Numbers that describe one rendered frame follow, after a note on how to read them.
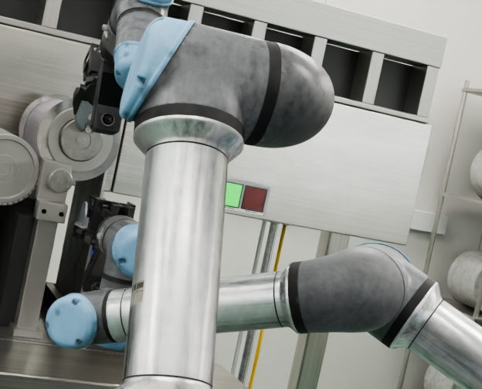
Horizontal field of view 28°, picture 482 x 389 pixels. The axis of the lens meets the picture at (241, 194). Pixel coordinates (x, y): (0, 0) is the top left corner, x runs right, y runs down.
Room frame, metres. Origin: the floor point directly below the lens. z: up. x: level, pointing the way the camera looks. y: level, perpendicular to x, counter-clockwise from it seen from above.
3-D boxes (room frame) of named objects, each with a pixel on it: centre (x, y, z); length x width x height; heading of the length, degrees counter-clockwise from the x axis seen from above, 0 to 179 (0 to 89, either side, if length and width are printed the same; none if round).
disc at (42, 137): (1.72, 0.30, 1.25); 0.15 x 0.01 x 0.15; 111
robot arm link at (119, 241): (1.49, 0.15, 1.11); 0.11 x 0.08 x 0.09; 21
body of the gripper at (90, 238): (1.64, 0.20, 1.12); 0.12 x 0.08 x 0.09; 21
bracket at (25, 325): (1.67, 0.32, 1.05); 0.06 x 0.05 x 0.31; 21
